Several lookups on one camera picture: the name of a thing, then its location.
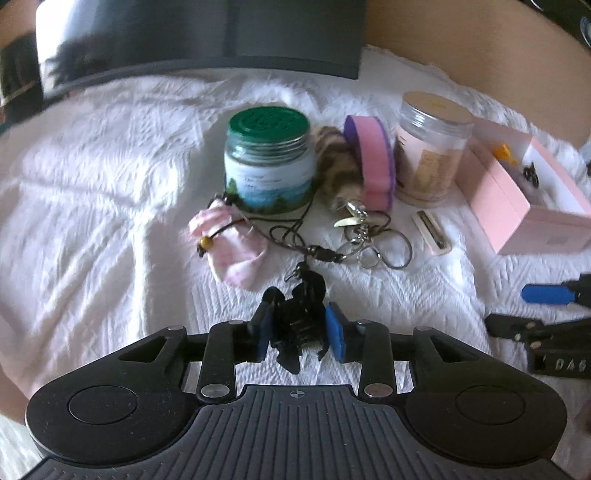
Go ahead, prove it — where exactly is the pink gingham cloth pouch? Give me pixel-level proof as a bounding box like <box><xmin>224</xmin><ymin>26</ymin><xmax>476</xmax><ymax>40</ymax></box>
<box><xmin>187</xmin><ymin>199</ymin><xmax>269</xmax><ymax>290</ymax></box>

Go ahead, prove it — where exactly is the pink purple sponge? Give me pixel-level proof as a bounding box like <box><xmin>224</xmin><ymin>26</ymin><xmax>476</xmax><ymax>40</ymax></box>
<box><xmin>344</xmin><ymin>115</ymin><xmax>396</xmax><ymax>211</ymax></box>

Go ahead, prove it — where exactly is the green lid glass jar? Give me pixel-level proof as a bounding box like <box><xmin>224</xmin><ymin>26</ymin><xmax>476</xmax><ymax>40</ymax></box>
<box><xmin>223</xmin><ymin>106</ymin><xmax>315</xmax><ymax>215</ymax></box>

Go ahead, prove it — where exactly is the clear jar beige lid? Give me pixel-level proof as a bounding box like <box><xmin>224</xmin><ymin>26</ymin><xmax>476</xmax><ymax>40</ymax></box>
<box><xmin>394</xmin><ymin>91</ymin><xmax>474</xmax><ymax>208</ymax></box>

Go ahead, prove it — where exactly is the leopard fur tail keychain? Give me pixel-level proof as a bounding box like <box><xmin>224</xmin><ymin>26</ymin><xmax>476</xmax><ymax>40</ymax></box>
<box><xmin>311</xmin><ymin>125</ymin><xmax>371</xmax><ymax>218</ymax></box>

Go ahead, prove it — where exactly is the white textured blanket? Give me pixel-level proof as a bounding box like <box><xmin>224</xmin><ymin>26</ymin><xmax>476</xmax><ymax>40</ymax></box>
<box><xmin>0</xmin><ymin>45</ymin><xmax>591</xmax><ymax>480</ymax></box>

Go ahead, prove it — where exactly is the pink cardboard box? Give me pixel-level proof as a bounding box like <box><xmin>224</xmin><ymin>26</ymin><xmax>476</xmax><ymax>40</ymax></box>
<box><xmin>456</xmin><ymin>118</ymin><xmax>590</xmax><ymax>255</ymax></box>

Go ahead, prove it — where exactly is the cream hair clip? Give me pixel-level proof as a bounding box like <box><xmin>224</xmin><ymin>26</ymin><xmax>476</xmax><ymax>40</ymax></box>
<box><xmin>412</xmin><ymin>210</ymin><xmax>452</xmax><ymax>256</ymax></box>

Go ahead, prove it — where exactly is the black bow hair clip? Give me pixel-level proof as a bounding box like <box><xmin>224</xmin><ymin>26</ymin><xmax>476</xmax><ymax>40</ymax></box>
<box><xmin>270</xmin><ymin>269</ymin><xmax>329</xmax><ymax>375</ymax></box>

